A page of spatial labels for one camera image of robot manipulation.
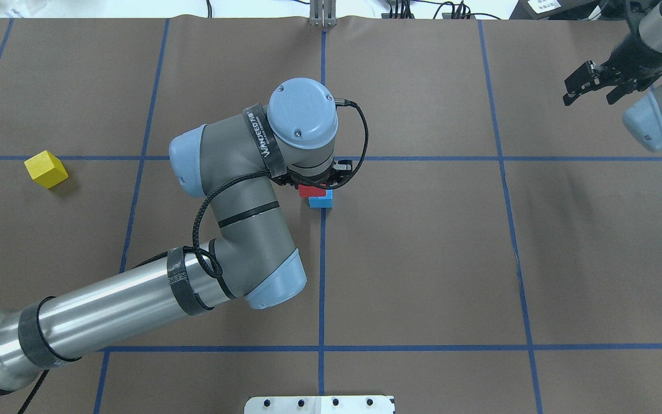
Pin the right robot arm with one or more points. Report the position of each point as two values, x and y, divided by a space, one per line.
643 119

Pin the white mount base plate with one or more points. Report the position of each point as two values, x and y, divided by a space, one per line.
321 404

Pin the red wooden block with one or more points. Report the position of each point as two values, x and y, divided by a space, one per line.
311 191

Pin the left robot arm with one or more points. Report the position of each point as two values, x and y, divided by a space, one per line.
240 243

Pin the aluminium frame post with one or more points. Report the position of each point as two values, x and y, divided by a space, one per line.
322 13

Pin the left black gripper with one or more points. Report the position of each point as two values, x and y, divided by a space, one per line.
337 179

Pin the yellow wooden block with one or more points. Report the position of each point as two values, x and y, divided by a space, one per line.
46 169

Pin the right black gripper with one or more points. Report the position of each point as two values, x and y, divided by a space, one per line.
625 62

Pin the blue wooden block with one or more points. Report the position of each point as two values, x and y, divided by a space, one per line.
319 201

